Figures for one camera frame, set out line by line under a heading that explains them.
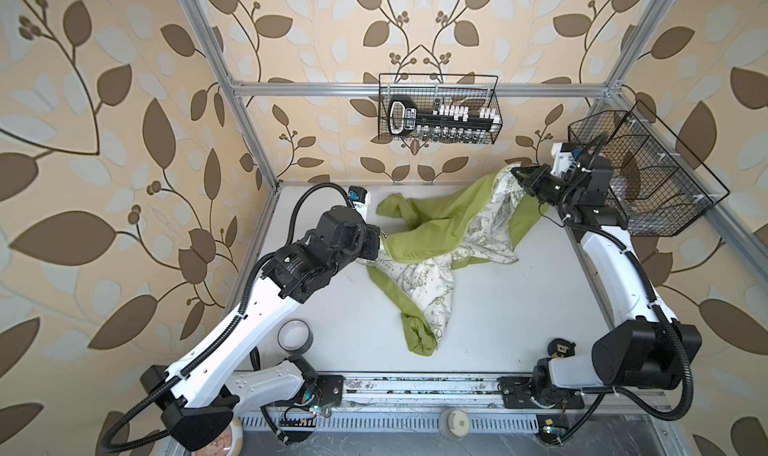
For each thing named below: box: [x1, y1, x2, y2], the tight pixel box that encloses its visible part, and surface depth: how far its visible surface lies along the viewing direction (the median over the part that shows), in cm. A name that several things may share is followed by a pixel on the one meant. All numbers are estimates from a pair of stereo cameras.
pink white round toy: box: [201, 418, 244, 456], surface depth 67 cm
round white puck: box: [439, 408, 470, 441], surface depth 62 cm
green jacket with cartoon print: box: [357, 165, 548, 357], surface depth 89 cm
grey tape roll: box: [277, 319, 314, 354], surface depth 84 cm
